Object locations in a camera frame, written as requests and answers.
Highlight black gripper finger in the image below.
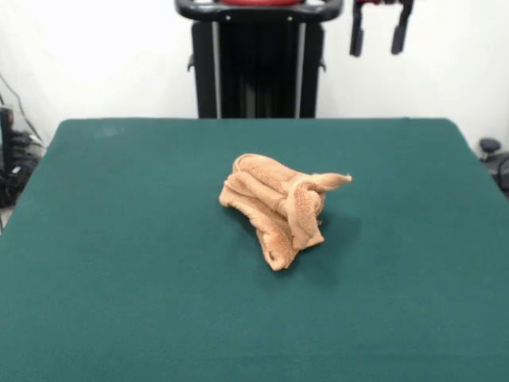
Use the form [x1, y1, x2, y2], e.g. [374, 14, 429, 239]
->
[390, 0, 411, 56]
[349, 0, 365, 57]

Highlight orange terry towel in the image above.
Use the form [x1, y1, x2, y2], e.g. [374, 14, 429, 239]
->
[218, 153, 353, 273]

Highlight dark green table cloth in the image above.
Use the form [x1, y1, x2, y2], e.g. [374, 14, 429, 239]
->
[0, 117, 509, 382]

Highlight black box with red light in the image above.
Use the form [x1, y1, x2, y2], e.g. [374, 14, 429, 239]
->
[0, 106, 15, 180]

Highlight black robot pedestal with handle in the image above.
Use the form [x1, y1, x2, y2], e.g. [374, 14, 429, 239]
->
[173, 0, 344, 119]

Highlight black cable bundle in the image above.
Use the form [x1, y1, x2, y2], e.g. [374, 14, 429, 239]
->
[0, 161, 33, 209]

